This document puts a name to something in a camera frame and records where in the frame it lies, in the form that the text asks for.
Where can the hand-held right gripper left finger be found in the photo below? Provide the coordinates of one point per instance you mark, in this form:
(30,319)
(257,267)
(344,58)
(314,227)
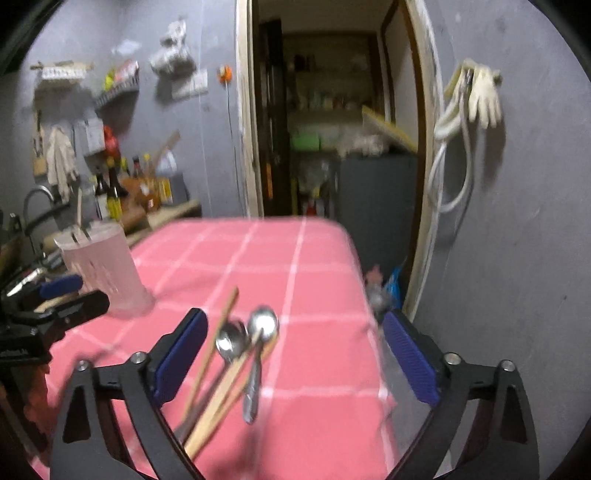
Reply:
(180,357)

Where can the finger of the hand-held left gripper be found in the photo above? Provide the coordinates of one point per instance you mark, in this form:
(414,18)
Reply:
(62,286)
(83,304)

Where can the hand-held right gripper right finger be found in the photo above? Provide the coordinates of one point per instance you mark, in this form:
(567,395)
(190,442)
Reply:
(411,355)

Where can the white plastic utensil basket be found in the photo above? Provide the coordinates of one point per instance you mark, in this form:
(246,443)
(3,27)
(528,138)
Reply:
(106,267)

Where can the metal spoon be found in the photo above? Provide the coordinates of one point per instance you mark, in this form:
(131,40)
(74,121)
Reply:
(264,323)
(231,341)

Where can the blue plastic bag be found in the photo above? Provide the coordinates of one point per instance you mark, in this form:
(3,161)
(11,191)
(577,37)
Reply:
(395,286)

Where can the metal kitchen faucet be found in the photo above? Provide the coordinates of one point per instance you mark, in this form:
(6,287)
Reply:
(34,198)

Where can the wooden cutting board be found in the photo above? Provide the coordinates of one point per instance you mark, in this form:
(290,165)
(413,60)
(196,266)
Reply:
(159,214)

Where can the white hanging towel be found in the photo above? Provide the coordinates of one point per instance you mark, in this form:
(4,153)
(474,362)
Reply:
(62,161)

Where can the wooden knife rack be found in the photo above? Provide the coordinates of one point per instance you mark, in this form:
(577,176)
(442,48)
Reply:
(39,147)

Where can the pink checked tablecloth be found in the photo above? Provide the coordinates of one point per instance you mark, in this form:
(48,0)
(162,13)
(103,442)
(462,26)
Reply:
(286,258)

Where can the red plastic bag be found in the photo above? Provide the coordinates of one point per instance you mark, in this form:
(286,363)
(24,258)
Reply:
(111,143)

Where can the grey cabinet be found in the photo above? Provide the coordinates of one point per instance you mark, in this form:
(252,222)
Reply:
(378,207)

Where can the grey hanging box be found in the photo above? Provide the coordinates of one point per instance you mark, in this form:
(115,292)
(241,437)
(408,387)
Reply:
(93,136)

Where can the white rag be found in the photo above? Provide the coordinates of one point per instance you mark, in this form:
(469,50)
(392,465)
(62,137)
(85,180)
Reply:
(360,143)

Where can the seasoning packets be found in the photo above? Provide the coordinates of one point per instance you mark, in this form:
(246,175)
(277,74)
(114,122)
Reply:
(122,74)

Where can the yellow edged board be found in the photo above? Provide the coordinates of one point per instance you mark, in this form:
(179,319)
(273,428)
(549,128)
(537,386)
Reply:
(390,127)

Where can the green box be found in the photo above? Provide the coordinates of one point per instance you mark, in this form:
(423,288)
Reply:
(304,141)

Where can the white hanging plastic bag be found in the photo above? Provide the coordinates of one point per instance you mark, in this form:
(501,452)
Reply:
(173,53)

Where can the white rubber gloves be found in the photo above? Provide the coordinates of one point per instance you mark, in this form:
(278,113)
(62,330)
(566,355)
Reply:
(485,97)

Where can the wooden storage shelves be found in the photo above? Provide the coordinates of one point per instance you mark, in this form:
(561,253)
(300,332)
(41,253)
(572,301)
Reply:
(332,78)

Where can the grey wall shelf rack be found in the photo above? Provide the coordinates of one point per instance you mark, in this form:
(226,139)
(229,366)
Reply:
(117,94)

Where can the white wall basket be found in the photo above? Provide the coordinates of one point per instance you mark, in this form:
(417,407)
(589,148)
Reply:
(62,71)

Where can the wall socket panel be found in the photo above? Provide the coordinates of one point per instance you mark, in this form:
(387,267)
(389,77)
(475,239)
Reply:
(191,85)

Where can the wooden door frame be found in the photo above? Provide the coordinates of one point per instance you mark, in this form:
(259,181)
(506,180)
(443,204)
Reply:
(245,115)

